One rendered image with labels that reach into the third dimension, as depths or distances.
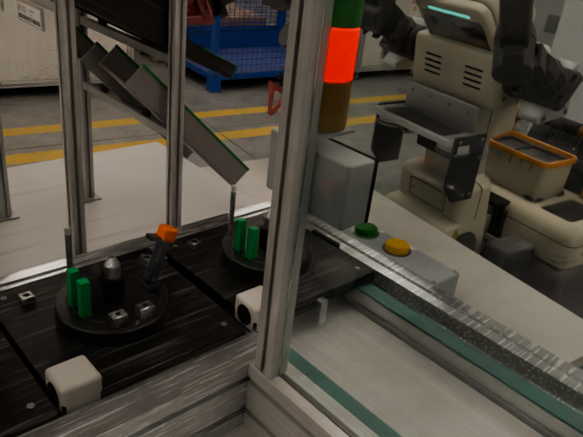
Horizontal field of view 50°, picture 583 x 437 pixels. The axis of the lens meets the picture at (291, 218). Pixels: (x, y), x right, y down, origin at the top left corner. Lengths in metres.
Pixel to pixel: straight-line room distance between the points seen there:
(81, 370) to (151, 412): 0.09
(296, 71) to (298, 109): 0.04
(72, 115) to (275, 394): 0.47
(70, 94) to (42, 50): 4.02
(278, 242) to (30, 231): 0.70
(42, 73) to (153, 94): 3.98
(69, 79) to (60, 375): 0.40
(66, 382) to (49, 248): 0.53
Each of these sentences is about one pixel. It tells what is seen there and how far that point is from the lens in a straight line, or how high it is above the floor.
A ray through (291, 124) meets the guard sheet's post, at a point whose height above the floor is 1.27.
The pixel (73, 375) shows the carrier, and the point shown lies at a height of 0.99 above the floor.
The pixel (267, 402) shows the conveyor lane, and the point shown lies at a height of 0.93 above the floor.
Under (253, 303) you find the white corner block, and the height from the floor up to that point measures 0.99.
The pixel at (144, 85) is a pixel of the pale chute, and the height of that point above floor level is 1.18.
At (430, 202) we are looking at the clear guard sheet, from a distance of 0.52.
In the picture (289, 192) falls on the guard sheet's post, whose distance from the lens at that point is 0.62.
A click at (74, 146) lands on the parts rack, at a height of 1.12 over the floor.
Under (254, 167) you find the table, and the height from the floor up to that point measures 0.86.
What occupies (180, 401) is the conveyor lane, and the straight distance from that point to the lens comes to 0.73.
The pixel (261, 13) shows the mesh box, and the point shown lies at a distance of 5.34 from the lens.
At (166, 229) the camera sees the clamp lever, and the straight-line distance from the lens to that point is 0.80.
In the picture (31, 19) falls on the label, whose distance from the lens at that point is 0.97.
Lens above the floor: 1.46
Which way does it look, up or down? 27 degrees down
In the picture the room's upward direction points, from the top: 7 degrees clockwise
